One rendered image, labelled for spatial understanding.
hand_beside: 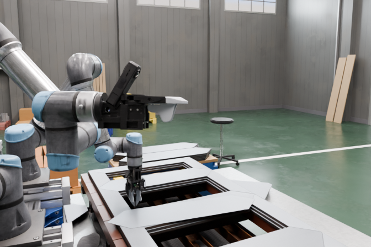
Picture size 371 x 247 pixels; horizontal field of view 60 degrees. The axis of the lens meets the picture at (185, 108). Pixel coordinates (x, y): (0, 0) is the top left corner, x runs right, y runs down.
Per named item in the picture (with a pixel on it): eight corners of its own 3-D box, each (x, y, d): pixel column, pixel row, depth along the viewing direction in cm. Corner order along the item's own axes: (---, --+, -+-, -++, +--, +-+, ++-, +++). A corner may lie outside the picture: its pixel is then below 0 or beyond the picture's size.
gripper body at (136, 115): (152, 128, 80) (104, 127, 81) (152, 93, 80) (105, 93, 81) (145, 130, 72) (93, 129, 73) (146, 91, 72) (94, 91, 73)
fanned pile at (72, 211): (81, 198, 207) (81, 193, 207) (92, 225, 173) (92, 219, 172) (61, 202, 202) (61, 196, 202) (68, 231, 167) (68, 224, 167)
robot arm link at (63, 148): (90, 160, 87) (88, 120, 85) (72, 174, 76) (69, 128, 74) (62, 159, 88) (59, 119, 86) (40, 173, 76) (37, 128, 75)
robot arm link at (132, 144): (126, 132, 157) (143, 132, 156) (127, 154, 158) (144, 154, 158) (122, 135, 149) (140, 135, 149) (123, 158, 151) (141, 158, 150)
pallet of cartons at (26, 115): (65, 121, 894) (65, 106, 889) (66, 125, 821) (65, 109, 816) (19, 123, 854) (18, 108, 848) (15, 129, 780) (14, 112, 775)
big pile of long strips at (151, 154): (194, 147, 294) (194, 140, 294) (217, 158, 259) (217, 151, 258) (107, 158, 260) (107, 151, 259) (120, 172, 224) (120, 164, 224)
